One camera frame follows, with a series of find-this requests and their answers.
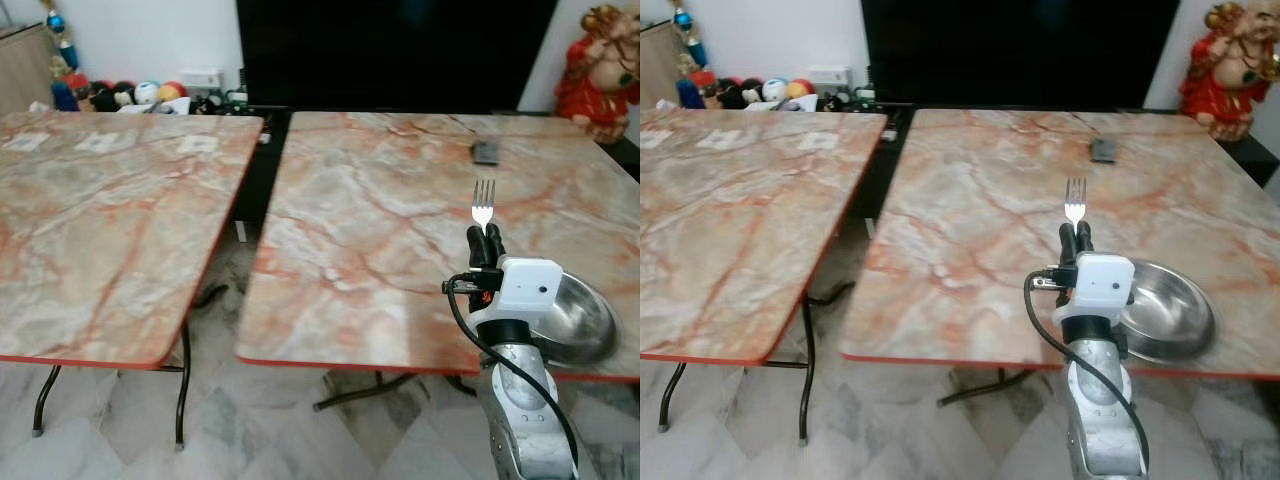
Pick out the black metal table leg frame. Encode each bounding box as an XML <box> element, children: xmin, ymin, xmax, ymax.
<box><xmin>312</xmin><ymin>369</ymin><xmax>481</xmax><ymax>413</ymax></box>
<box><xmin>31</xmin><ymin>284</ymin><xmax>232</xmax><ymax>451</ymax></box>
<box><xmin>937</xmin><ymin>366</ymin><xmax>1039</xmax><ymax>408</ymax></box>
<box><xmin>656</xmin><ymin>282</ymin><xmax>853</xmax><ymax>446</ymax></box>

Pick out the blue and gold hanging ornament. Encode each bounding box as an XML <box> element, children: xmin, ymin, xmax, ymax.
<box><xmin>40</xmin><ymin>0</ymin><xmax>79</xmax><ymax>73</ymax></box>
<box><xmin>671</xmin><ymin>0</ymin><xmax>710</xmax><ymax>70</ymax></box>

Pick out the large black television screen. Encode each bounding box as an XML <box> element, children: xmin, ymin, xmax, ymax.
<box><xmin>861</xmin><ymin>0</ymin><xmax>1182</xmax><ymax>110</ymax></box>
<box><xmin>236</xmin><ymin>0</ymin><xmax>560</xmax><ymax>113</ymax></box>

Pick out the white plastic box device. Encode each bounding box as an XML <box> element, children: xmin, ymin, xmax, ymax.
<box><xmin>807</xmin><ymin>65</ymin><xmax>852</xmax><ymax>94</ymax></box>
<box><xmin>179</xmin><ymin>67</ymin><xmax>224</xmax><ymax>97</ymax></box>

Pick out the light wooden cabinet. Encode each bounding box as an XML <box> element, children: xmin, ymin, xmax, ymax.
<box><xmin>0</xmin><ymin>22</ymin><xmax>58</xmax><ymax>114</ymax></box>
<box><xmin>640</xmin><ymin>20</ymin><xmax>687</xmax><ymax>111</ymax></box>

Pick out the black plush toy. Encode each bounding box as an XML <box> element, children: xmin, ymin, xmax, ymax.
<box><xmin>89</xmin><ymin>80</ymin><xmax>138</xmax><ymax>113</ymax></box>
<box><xmin>717</xmin><ymin>77</ymin><xmax>766</xmax><ymax>110</ymax></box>

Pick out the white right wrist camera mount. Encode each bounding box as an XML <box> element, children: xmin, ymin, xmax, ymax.
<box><xmin>1054</xmin><ymin>252</ymin><xmax>1137</xmax><ymax>327</ymax></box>
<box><xmin>476</xmin><ymin>256</ymin><xmax>566</xmax><ymax>329</ymax></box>

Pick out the red and gold figurine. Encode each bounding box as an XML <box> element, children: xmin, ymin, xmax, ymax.
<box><xmin>1178</xmin><ymin>0</ymin><xmax>1280</xmax><ymax>142</ymax></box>
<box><xmin>554</xmin><ymin>4</ymin><xmax>641</xmax><ymax>145</ymax></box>

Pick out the stainless steel bowl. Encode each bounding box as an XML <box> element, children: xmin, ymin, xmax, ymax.
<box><xmin>528</xmin><ymin>267</ymin><xmax>620</xmax><ymax>367</ymax></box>
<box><xmin>1118</xmin><ymin>259</ymin><xmax>1219</xmax><ymax>365</ymax></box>

